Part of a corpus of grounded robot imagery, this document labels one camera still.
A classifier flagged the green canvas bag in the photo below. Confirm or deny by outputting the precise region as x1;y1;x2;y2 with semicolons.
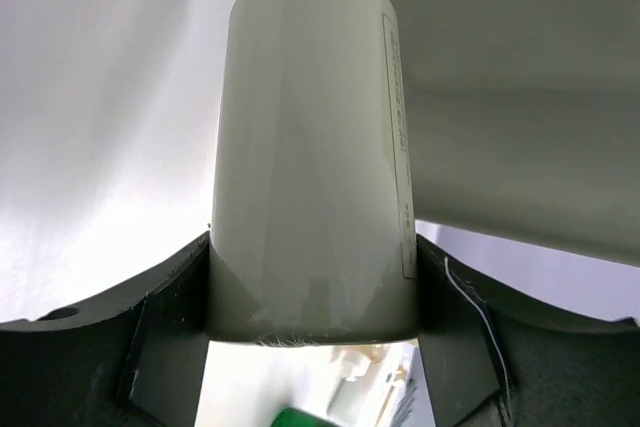
391;0;639;265

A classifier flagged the white grey cylindrical bottle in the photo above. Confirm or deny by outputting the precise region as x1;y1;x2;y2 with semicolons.
207;0;419;345

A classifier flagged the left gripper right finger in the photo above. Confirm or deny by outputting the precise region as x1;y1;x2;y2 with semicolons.
417;237;639;426

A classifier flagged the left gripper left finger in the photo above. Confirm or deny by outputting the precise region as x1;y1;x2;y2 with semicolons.
1;234;209;426

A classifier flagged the green dish soap bottle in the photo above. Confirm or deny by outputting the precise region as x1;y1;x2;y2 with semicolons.
269;399;334;427

